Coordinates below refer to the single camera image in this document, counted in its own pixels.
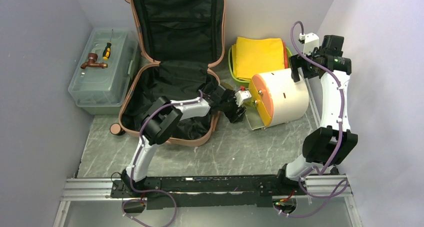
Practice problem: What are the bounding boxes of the yellow cloth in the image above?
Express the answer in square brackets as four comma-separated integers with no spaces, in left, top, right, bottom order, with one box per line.
[234,36,284,81]

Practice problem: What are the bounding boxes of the aluminium frame profile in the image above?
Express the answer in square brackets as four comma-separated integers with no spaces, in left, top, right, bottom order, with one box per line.
[53,173,363,227]

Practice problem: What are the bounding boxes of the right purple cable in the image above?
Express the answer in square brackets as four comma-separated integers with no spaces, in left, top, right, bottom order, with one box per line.
[273,20,350,219]

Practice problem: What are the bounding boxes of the green plastic tray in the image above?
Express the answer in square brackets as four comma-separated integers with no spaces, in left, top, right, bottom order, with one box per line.
[228,44,293,88]

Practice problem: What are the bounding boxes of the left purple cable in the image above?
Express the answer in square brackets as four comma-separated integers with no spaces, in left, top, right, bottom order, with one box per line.
[121,89,239,227]

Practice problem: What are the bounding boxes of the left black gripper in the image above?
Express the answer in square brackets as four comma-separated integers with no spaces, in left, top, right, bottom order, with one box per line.
[219,91,247,123]

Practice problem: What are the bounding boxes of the pink hard-shell suitcase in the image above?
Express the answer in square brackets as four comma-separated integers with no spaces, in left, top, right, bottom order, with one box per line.
[118,0,226,137]

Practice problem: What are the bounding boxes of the translucent plastic toolbox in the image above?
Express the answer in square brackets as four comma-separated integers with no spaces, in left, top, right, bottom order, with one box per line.
[68,27,140,115]

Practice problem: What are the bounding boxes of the cream appliance with orange rim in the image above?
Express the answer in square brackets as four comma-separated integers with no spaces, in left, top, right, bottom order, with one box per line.
[246,68,310,131]

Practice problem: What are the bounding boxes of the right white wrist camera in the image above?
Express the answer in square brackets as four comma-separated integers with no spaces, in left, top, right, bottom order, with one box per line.
[298,32,320,56]

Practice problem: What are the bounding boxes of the red printed package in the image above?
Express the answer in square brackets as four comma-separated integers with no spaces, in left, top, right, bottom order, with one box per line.
[282,41,289,69]

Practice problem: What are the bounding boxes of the purple cable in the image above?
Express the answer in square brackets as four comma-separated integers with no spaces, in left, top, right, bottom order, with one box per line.
[121,89,239,227]
[273,20,350,219]

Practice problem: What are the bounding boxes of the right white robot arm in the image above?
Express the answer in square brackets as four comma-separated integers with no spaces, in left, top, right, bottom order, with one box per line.
[275,33,359,195]

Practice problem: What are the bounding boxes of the yellow black screwdriver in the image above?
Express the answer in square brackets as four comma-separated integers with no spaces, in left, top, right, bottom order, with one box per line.
[102,29,114,61]

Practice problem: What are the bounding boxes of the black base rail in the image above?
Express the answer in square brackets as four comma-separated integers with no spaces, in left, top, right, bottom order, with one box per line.
[110,173,304,210]

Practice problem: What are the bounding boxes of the brown brass faucet valve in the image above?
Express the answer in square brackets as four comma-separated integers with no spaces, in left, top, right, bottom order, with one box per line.
[80,52,108,70]

